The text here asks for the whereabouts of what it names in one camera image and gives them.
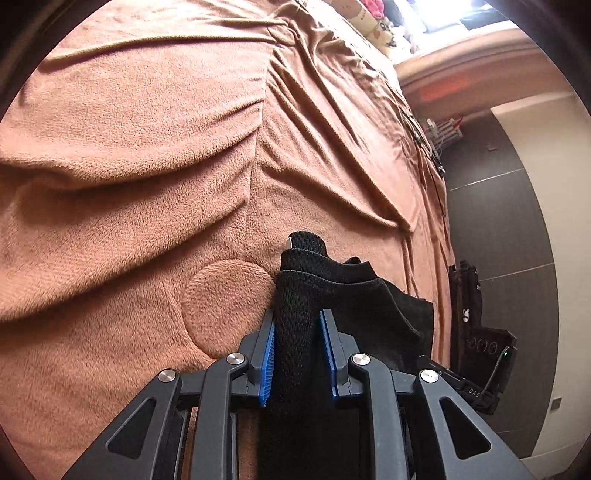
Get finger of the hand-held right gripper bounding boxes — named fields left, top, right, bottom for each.
left=448, top=260, right=484, bottom=334

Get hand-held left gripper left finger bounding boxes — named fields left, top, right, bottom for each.
left=60, top=308, right=278, bottom=480

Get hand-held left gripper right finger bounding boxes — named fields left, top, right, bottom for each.
left=318, top=308, right=536, bottom=480

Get black mesh shorts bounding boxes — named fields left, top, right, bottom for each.
left=259, top=231, right=437, bottom=480

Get brown curtain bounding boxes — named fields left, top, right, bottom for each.
left=396, top=25, right=580, bottom=114

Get brown fleece blanket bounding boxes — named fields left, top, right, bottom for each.
left=0, top=0, right=455, bottom=480

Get bear print pillow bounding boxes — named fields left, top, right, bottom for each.
left=342, top=0, right=416, bottom=62

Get thin black cable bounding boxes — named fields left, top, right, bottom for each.
left=399, top=104, right=450, bottom=224

